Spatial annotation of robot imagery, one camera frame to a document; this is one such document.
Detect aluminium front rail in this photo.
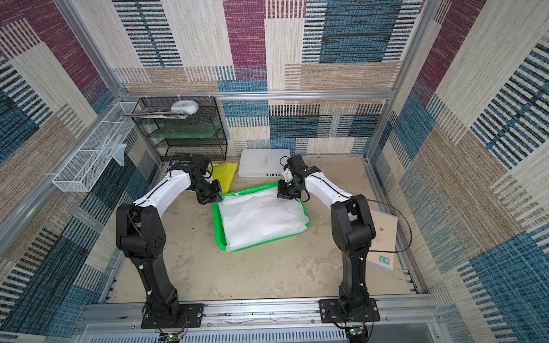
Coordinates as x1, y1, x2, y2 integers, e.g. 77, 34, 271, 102
71, 294, 452, 342

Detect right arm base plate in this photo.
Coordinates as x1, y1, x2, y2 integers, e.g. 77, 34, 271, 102
317, 297, 380, 324

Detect white flat box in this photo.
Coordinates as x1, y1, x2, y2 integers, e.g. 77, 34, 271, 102
238, 149, 290, 178

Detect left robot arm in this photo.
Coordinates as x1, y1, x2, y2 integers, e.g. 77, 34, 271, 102
116, 159, 222, 330

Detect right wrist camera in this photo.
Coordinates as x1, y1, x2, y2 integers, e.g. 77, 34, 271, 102
282, 155, 308, 183

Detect black wire shelf rack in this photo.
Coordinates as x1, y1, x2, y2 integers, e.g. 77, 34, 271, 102
130, 97, 228, 161

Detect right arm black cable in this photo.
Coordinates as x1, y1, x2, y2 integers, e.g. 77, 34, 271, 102
364, 198, 413, 254

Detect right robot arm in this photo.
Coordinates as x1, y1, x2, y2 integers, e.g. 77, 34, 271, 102
277, 167, 378, 321

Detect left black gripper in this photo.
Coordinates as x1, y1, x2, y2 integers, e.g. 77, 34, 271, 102
192, 179, 224, 204

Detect white raincoat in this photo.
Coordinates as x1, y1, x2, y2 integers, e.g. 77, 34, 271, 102
217, 185, 310, 252

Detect cardboard box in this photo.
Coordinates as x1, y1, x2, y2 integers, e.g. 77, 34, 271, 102
367, 210, 397, 272

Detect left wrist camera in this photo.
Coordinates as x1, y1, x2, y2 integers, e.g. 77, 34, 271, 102
181, 154, 213, 179

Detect magazines on shelf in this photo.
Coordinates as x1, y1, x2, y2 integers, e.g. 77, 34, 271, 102
124, 107, 196, 119

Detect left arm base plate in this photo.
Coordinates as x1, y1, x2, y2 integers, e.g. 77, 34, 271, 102
141, 302, 204, 330

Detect white round object on shelf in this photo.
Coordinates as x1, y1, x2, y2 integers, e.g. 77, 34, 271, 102
170, 100, 200, 115

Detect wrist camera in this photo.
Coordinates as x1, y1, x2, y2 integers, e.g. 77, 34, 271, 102
181, 154, 213, 179
282, 155, 308, 183

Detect small yellow raincoat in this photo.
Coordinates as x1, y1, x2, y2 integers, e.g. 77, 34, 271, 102
183, 162, 237, 196

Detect white wire wall basket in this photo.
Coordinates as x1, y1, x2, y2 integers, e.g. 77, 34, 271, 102
52, 101, 134, 192

